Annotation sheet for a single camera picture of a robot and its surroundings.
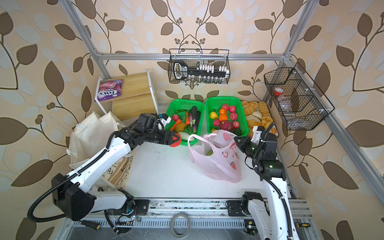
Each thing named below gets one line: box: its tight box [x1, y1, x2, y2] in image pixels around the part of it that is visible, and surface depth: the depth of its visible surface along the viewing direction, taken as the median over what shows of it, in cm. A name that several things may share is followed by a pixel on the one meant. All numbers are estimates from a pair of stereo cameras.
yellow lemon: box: [210, 111, 218, 119], surface depth 110 cm
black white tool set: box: [173, 60, 230, 82], surface depth 85 cm
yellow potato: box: [175, 122, 186, 133], surface depth 104 cm
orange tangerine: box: [219, 113, 228, 122], surface depth 108 cm
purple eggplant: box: [189, 105, 201, 134], surface depth 107 cm
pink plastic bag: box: [187, 129, 241, 183], surface depth 71 cm
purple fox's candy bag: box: [97, 79, 124, 102], surface depth 82 cm
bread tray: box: [240, 100, 279, 137], surface depth 110 cm
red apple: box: [230, 112, 238, 121], surface depth 110 cm
